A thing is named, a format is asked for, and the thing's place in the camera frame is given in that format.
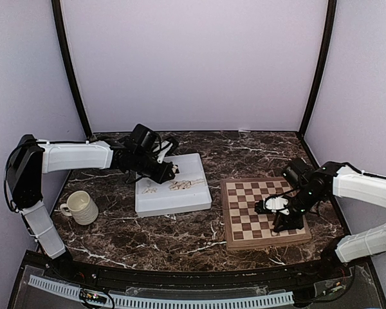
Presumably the black front rail base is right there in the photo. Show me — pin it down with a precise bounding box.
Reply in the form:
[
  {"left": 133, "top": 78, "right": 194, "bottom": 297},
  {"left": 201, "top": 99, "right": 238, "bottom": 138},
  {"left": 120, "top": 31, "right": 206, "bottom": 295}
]
[{"left": 4, "top": 247, "right": 386, "bottom": 308}]

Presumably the white chess pieces pile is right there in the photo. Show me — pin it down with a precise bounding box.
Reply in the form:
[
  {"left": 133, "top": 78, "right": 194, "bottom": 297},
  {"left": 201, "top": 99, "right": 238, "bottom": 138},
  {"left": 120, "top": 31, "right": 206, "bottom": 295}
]
[{"left": 141, "top": 178, "right": 205, "bottom": 194}]

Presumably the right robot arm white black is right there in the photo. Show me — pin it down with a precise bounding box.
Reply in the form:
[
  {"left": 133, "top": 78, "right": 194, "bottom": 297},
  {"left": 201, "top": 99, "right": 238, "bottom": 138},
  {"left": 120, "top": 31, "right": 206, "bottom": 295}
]
[{"left": 262, "top": 158, "right": 386, "bottom": 279}]

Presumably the cream ribbed ceramic mug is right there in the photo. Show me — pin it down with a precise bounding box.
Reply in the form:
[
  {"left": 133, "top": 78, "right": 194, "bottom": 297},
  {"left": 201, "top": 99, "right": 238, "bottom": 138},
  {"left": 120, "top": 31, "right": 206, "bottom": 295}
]
[{"left": 59, "top": 191, "right": 99, "bottom": 226}]

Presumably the white plastic divided tray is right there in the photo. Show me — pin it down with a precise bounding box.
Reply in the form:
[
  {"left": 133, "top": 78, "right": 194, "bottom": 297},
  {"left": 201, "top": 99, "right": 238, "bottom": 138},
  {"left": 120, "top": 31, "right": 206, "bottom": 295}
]
[{"left": 135, "top": 153, "right": 212, "bottom": 218}]

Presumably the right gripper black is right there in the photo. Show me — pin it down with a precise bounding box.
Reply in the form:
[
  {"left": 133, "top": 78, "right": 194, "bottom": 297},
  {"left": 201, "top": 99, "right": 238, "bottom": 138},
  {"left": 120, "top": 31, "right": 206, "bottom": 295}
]
[{"left": 273, "top": 187, "right": 323, "bottom": 232}]

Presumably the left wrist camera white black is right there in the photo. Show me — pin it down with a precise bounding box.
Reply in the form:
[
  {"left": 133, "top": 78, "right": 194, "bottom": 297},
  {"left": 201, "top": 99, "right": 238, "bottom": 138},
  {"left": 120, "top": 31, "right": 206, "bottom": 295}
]
[{"left": 153, "top": 137, "right": 179, "bottom": 164}]

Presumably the white slotted cable duct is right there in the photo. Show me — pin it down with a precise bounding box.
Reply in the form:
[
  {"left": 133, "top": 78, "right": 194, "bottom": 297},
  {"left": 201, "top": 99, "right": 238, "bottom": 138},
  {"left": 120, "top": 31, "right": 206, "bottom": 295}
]
[{"left": 28, "top": 275, "right": 295, "bottom": 308}]

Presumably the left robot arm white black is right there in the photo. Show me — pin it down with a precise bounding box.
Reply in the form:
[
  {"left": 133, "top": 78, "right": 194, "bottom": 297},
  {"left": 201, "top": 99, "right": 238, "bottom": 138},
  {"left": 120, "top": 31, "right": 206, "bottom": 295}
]
[{"left": 3, "top": 124, "right": 179, "bottom": 281}]

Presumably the black right frame post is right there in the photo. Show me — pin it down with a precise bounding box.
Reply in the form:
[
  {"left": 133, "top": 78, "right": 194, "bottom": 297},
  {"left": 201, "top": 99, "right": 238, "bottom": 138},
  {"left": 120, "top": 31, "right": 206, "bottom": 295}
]
[{"left": 298, "top": 0, "right": 337, "bottom": 139}]

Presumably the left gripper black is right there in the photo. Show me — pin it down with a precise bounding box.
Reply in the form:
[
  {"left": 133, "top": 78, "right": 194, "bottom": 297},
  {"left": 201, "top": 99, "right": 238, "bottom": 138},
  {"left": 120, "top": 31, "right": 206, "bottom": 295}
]
[{"left": 133, "top": 151, "right": 175, "bottom": 185}]

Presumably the black left frame post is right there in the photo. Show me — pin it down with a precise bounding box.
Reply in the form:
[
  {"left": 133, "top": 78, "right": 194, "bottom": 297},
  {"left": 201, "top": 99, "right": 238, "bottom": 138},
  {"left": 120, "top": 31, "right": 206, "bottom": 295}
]
[{"left": 51, "top": 0, "right": 93, "bottom": 137}]

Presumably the black frame post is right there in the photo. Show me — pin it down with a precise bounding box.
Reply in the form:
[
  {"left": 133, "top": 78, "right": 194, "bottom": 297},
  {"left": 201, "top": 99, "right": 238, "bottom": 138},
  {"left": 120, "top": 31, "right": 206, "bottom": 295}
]
[
  {"left": 51, "top": 0, "right": 93, "bottom": 137},
  {"left": 298, "top": 0, "right": 337, "bottom": 139}
]

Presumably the wooden chess board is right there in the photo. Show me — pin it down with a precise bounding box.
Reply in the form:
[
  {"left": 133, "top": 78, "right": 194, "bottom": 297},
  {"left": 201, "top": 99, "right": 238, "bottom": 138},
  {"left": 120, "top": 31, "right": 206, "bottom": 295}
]
[{"left": 219, "top": 177, "right": 313, "bottom": 252}]

